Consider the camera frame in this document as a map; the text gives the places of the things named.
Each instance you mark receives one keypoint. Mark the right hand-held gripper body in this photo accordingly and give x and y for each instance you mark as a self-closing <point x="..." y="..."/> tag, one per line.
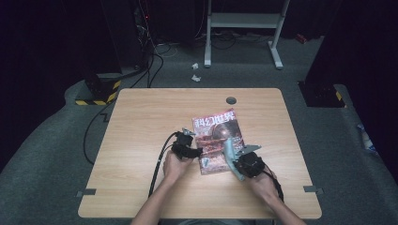
<point x="250" y="164"/>

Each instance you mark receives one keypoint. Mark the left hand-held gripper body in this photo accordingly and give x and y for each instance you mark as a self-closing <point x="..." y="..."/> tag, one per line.
<point x="181" y="143"/>

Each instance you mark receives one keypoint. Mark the light blue cloth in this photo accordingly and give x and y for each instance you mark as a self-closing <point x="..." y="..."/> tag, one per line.
<point x="230" y="153"/>

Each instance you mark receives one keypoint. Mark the glossy magazine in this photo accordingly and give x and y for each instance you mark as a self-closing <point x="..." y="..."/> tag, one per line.
<point x="212" y="134"/>

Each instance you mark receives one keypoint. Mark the person's left hand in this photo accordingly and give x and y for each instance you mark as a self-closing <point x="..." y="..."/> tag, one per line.
<point x="175" y="168"/>

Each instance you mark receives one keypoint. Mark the person's right hand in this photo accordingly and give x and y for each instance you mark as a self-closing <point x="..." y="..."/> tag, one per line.
<point x="264" y="187"/>

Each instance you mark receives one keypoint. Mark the grey table grommet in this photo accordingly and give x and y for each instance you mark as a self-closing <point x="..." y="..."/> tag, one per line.
<point x="231" y="100"/>

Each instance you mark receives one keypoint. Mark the crumpled white paper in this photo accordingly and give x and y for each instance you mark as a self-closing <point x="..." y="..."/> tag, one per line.
<point x="195" y="66"/>
<point x="195" y="78"/>

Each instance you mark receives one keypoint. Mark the person's grey clothing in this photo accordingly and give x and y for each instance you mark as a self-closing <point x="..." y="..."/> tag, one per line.
<point x="212" y="222"/>

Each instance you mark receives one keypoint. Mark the black yellow striped stand base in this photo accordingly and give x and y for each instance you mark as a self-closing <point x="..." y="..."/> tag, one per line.
<point x="100" y="92"/>
<point x="322" y="95"/>

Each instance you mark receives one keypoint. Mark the plastic packet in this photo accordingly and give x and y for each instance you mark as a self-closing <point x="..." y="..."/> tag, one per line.
<point x="366" y="140"/>

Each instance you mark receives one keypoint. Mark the dark equipment rack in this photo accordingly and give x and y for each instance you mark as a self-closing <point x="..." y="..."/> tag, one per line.
<point x="140" y="31"/>

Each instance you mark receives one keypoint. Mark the small red object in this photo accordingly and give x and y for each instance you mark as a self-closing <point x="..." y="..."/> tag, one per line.
<point x="301" y="38"/>

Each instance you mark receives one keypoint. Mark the white metal stand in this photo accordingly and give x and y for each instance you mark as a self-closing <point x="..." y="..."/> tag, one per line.
<point x="244" y="20"/>

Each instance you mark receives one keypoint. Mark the black curtain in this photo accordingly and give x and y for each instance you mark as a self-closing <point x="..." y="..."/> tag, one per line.
<point x="40" y="47"/>
<point x="359" y="47"/>

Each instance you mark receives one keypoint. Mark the grey table bracket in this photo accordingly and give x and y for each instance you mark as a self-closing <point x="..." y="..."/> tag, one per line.
<point x="311" y="189"/>
<point x="87" y="192"/>

